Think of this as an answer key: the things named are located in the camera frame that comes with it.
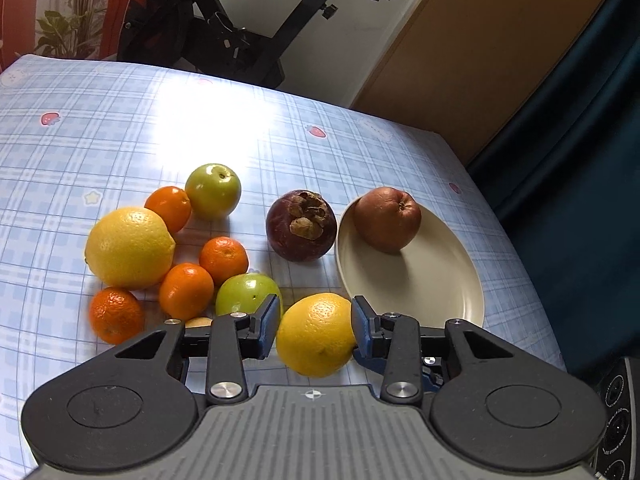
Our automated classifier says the small tan longan fruit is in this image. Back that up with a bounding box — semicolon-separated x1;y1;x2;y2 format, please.
184;316;213;328

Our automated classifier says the cream oval plate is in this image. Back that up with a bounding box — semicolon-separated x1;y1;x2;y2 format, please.
334;204;485;327

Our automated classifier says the red plant wall poster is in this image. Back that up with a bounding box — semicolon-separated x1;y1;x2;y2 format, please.
1;0;129;70

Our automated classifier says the brown wooden door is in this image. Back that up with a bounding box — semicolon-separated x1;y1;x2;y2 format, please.
354;0;603;162

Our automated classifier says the brown red apple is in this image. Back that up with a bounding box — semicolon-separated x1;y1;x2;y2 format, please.
352;186;422;254

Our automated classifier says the large yellow lemon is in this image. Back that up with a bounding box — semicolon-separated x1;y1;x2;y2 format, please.
85;207;176;290

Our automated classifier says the blue plaid tablecloth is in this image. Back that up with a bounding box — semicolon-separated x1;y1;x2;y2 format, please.
1;55;563;479

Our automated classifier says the purple mangosteen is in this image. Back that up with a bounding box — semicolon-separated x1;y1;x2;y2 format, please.
266;190;337;262

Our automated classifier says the black exercise bike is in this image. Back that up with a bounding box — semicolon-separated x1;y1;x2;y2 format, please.
116;0;409;90

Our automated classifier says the green apple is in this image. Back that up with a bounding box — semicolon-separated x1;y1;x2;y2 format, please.
184;164;242;221
215;273;284;316

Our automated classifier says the dark teal curtain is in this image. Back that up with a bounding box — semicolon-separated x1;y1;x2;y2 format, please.
468;0;639;380

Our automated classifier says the orange tangerine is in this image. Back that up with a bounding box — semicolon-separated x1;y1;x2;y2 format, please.
198;236;248;287
158;263;215;321
88;287;145;344
144;186;192;234

